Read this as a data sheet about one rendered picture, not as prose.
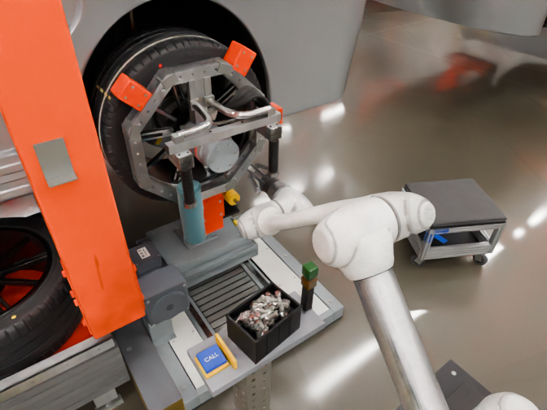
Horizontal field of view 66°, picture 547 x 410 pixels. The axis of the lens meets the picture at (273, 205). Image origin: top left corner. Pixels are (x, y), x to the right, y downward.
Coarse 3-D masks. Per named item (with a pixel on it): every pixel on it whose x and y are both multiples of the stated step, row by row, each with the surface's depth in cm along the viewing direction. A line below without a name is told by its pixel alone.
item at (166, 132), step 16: (224, 80) 171; (176, 96) 152; (224, 96) 164; (160, 112) 152; (176, 112) 159; (208, 112) 164; (160, 128) 157; (176, 128) 164; (240, 144) 179; (160, 160) 186; (160, 176) 170; (176, 176) 171; (192, 176) 179; (208, 176) 179
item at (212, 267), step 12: (228, 216) 228; (144, 240) 214; (252, 240) 214; (228, 252) 210; (240, 252) 207; (252, 252) 213; (204, 264) 203; (216, 264) 201; (228, 264) 206; (192, 276) 196; (204, 276) 201
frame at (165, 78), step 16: (192, 64) 143; (208, 64) 142; (224, 64) 145; (160, 80) 135; (176, 80) 137; (240, 80) 153; (160, 96) 137; (144, 112) 137; (128, 128) 138; (128, 144) 144; (256, 144) 173; (144, 160) 146; (240, 160) 178; (144, 176) 150; (224, 176) 178; (240, 176) 177; (160, 192) 158; (176, 192) 162; (208, 192) 171
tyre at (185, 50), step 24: (120, 48) 148; (168, 48) 140; (192, 48) 144; (216, 48) 149; (120, 72) 140; (144, 72) 139; (96, 96) 148; (96, 120) 149; (120, 120) 143; (120, 144) 147; (120, 168) 152; (144, 192) 163
